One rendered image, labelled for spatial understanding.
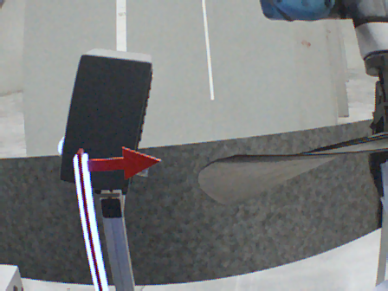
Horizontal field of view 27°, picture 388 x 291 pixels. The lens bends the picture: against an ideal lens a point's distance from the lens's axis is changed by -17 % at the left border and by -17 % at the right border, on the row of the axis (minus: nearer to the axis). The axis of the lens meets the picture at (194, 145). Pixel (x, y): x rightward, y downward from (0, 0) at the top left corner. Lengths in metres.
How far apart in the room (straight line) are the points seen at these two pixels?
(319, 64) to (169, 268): 2.64
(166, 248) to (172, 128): 4.41
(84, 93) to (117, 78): 0.05
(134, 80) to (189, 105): 5.56
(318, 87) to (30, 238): 2.78
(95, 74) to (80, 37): 5.74
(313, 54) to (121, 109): 3.72
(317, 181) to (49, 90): 4.72
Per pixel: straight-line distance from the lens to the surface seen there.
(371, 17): 0.98
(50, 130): 7.15
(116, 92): 1.26
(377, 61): 0.97
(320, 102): 4.96
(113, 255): 1.24
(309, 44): 4.94
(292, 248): 2.61
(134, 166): 0.69
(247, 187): 0.77
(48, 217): 2.49
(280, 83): 6.69
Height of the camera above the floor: 1.29
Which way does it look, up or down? 8 degrees down
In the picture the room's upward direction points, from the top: 4 degrees counter-clockwise
